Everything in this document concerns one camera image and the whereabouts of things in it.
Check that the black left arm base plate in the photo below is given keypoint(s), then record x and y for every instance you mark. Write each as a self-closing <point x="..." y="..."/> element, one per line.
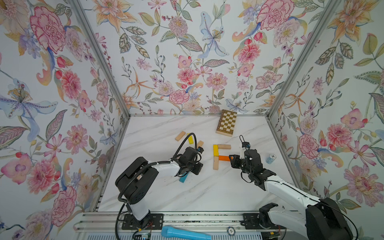
<point x="151" y="221"/>

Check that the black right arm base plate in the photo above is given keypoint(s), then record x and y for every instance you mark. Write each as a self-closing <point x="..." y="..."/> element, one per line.
<point x="260" y="220"/>

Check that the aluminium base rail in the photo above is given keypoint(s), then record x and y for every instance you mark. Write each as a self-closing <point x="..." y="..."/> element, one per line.
<point x="193" y="221"/>

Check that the natural wood block diagonal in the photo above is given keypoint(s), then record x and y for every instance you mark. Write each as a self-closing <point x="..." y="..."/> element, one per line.
<point x="200" y="144"/>

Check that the yellow block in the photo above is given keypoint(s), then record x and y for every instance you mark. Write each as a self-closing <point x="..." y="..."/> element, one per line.
<point x="216" y="150"/>
<point x="191" y="139"/>

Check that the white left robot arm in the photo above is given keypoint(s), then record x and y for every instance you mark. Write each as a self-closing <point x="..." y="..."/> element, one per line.
<point x="134" y="183"/>

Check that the blue microphone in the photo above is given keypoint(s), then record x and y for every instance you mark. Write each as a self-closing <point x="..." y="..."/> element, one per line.
<point x="171" y="232"/>

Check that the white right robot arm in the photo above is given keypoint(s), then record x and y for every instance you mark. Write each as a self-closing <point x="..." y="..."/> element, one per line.
<point x="313" y="218"/>

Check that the aluminium corner post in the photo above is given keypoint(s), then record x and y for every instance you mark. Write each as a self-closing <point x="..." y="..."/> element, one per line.
<point x="310" y="45"/>
<point x="85" y="24"/>

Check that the natural wood block top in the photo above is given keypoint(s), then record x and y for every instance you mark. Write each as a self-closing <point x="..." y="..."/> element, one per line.
<point x="224" y="147"/>

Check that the aluminium left corner post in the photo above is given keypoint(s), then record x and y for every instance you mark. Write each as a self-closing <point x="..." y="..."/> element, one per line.
<point x="85" y="24"/>

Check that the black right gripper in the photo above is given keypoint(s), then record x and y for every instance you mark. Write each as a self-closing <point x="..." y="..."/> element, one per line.
<point x="234" y="162"/>

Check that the aluminium right corner post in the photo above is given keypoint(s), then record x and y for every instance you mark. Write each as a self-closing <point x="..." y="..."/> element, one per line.
<point x="310" y="45"/>

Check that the blue poker chip stack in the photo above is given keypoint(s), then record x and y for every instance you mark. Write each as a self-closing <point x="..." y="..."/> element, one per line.
<point x="271" y="158"/>

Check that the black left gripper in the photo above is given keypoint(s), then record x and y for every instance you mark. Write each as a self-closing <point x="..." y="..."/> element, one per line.
<point x="199" y="166"/>

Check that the teal block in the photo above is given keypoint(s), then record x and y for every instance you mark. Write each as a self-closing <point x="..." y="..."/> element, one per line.
<point x="183" y="179"/>

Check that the orange block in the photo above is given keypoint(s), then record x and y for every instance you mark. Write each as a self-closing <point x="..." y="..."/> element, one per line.
<point x="224" y="158"/>

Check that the wooden chessboard box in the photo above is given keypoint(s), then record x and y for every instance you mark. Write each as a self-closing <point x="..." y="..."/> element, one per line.
<point x="227" y="123"/>

